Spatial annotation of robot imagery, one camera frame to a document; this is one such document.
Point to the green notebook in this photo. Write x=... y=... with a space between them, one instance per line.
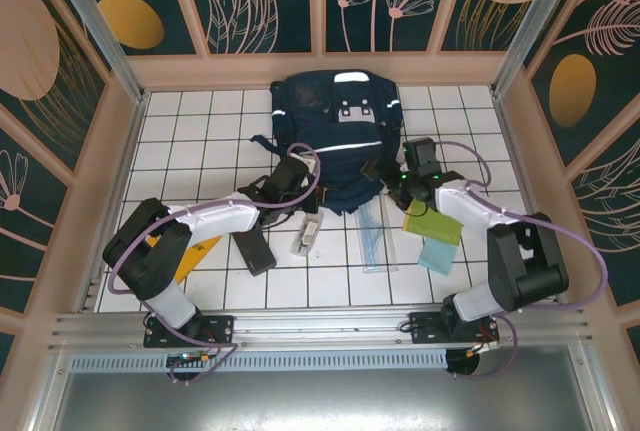
x=437 y=228

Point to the grey metal sheet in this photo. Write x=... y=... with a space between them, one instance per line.
x=320 y=401

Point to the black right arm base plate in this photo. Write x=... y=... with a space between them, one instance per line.
x=425 y=326

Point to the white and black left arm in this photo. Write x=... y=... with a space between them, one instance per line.
x=215 y=216

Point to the aluminium mounting rail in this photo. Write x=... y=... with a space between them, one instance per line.
x=320 y=323

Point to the aluminium corner post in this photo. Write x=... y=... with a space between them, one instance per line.
x=530 y=26
x=100 y=31

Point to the small clear supply case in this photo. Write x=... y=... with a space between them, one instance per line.
x=306 y=236

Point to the small circuit board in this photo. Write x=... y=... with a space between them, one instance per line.
x=187 y=357

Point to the yellow book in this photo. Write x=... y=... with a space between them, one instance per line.
x=197 y=256

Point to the navy blue backpack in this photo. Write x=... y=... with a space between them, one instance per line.
x=335 y=151

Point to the clear ruler set pouch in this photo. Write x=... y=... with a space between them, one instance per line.
x=377 y=246

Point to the light blue notepad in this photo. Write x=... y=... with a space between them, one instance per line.
x=439 y=258

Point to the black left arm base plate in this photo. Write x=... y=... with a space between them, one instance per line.
x=220 y=326

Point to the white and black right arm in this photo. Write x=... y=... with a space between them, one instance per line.
x=525 y=261

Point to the black pencil case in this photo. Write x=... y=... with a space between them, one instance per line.
x=256 y=253

